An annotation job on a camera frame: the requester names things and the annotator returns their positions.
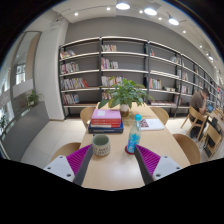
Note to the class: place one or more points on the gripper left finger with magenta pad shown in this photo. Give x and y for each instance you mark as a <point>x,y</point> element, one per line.
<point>72,167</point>

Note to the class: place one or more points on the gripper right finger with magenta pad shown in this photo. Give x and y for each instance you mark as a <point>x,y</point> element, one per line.
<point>152,166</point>

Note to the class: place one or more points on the clear bottle with blue label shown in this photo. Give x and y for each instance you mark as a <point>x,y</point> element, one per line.
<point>134,134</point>

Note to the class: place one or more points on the wooden chair near left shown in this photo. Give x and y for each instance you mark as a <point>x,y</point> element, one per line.
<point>66,149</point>

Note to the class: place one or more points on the round dark red coaster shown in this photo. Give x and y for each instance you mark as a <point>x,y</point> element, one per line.
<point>126,150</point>

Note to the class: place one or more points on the grey-green ceramic mug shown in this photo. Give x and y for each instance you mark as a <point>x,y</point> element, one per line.
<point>101,145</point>

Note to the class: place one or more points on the dark blue bottom book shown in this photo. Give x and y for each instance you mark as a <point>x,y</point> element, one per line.
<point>95,130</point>

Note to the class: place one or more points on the wooden chair near right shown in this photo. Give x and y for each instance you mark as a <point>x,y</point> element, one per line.
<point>189,148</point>

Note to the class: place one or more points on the open magazine on table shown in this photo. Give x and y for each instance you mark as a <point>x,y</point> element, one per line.
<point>151,125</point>

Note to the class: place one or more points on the red book in stack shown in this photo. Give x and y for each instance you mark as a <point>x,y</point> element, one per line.
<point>110,123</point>

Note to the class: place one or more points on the wooden chair far right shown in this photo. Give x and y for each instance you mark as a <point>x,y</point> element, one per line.
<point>160,113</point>

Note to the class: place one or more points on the wooden chair far left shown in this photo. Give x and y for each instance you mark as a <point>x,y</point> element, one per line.
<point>86,115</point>

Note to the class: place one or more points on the pink book on top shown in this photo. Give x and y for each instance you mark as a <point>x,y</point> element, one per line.
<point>106,114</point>

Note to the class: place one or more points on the wooden slatted chair foreground right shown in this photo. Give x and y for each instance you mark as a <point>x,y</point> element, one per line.
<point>212,140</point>

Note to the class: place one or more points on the wooden slatted chair of man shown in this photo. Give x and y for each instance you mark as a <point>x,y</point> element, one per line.
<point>196,120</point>

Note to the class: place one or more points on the green potted plant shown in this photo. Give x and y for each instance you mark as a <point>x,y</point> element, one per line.
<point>124,94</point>

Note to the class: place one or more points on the small plant by window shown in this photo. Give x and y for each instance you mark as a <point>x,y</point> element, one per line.
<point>33,99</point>

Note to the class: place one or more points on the seated man in brown shirt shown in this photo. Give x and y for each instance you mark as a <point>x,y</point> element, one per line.
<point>198,102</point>

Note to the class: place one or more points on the blue laptop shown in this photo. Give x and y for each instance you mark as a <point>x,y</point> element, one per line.
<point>210,108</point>

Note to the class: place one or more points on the grey wall bookshelf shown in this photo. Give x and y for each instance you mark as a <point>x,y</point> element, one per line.
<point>88,68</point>

